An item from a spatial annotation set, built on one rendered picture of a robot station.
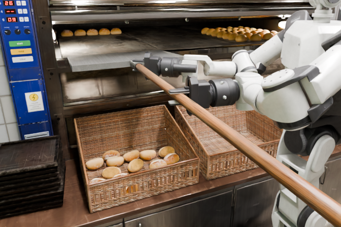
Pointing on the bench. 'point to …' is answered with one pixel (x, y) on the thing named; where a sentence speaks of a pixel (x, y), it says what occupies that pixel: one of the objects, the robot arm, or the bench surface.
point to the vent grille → (37, 135)
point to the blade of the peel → (112, 60)
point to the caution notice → (34, 101)
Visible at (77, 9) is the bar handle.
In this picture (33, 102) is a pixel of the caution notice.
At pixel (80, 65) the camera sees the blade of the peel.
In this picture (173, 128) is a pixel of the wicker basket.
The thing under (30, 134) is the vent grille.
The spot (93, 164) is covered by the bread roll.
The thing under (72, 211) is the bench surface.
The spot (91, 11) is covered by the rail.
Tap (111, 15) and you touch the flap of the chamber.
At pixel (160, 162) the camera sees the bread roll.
